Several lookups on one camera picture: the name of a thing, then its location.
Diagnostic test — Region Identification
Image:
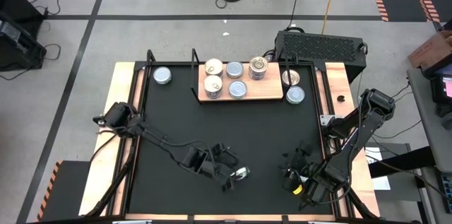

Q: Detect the wooden shelf with black frames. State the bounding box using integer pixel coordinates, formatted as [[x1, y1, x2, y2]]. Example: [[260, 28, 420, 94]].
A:
[[190, 48, 294, 103]]

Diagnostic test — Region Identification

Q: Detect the brown cardboard box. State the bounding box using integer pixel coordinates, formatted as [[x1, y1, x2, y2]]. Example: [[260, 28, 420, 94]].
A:
[[408, 29, 452, 69]]

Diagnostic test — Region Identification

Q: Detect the black aluminium rig frame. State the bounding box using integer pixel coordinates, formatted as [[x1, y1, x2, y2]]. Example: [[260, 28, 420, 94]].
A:
[[79, 49, 382, 224]]

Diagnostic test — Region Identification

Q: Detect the tablet with pink screen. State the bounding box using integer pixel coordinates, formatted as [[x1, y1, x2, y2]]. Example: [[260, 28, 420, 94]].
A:
[[429, 73, 452, 105]]

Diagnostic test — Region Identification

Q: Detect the black crate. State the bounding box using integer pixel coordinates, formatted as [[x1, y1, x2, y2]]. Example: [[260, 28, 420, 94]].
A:
[[0, 0, 46, 37]]

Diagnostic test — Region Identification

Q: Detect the cream lid seafood can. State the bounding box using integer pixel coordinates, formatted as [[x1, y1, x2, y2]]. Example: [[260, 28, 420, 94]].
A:
[[203, 74, 224, 94]]

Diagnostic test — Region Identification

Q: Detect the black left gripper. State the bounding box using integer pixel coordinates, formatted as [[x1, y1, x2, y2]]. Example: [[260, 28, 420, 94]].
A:
[[206, 142, 250, 193]]

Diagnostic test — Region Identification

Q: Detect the green label tuna can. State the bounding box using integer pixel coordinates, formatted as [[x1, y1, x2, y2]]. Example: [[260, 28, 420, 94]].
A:
[[228, 80, 248, 100], [231, 166, 251, 182], [225, 61, 245, 79]]

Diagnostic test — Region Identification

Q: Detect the yellow hanging cable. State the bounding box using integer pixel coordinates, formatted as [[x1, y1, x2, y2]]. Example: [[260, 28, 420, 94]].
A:
[[321, 0, 345, 36]]

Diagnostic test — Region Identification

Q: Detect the black equipment case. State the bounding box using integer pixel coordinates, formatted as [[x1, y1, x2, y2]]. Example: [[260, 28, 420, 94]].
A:
[[0, 11, 47, 72]]

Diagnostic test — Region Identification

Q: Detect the black power strip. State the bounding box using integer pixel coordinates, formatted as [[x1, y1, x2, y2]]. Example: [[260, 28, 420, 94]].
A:
[[436, 171, 452, 214]]

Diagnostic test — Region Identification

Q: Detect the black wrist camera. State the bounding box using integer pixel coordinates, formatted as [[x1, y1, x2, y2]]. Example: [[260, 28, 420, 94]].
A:
[[210, 142, 229, 158], [281, 176, 304, 197]]

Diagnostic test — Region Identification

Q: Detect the black table mat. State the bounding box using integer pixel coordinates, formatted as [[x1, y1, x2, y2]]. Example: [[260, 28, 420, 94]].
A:
[[127, 61, 335, 216]]

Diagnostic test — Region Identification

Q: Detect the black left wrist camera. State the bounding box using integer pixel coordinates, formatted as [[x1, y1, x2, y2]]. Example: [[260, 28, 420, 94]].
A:
[[210, 142, 229, 158]]

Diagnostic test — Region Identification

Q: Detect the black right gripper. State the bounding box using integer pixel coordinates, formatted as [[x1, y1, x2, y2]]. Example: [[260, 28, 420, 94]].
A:
[[281, 140, 328, 202]]

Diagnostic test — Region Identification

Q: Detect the black cable with yellow tag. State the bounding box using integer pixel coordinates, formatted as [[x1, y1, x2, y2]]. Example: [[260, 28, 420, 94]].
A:
[[291, 183, 321, 213]]

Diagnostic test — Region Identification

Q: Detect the black computer tower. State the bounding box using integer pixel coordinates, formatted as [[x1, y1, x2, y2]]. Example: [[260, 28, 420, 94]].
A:
[[274, 30, 368, 83]]

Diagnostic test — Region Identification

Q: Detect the black flat bar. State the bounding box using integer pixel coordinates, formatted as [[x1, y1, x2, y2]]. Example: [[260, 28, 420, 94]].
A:
[[369, 145, 437, 179]]

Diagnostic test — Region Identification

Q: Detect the white paper sheet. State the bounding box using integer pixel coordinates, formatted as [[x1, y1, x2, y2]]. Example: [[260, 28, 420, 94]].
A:
[[365, 146, 392, 191]]

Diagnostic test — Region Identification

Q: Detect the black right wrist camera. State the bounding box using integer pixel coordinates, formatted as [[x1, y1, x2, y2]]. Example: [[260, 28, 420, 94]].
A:
[[281, 176, 304, 197]]

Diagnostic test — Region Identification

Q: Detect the grey side table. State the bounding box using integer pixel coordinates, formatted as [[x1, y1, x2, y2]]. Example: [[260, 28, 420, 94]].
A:
[[405, 67, 452, 174]]

